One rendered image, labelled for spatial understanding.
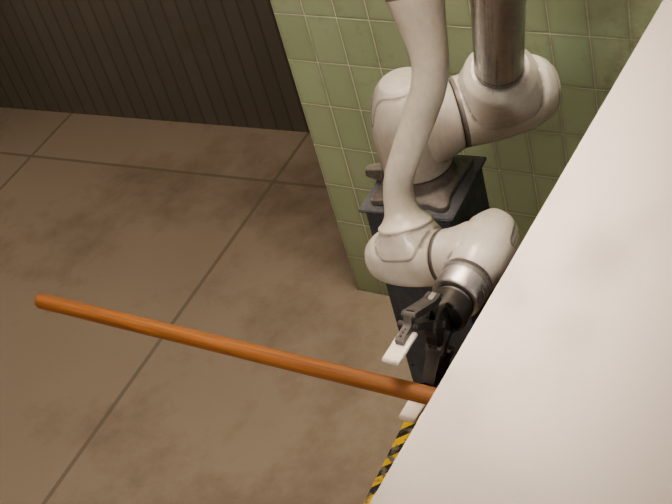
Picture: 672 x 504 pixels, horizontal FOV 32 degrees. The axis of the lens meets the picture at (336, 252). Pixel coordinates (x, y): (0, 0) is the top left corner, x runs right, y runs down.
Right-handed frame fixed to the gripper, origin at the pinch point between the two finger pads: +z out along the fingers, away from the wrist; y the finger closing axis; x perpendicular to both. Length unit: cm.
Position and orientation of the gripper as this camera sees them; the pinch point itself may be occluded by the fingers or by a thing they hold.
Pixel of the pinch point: (401, 387)
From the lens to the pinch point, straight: 188.6
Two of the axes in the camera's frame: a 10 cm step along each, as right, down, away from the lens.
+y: 2.3, 7.4, 6.3
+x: -8.5, -1.6, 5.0
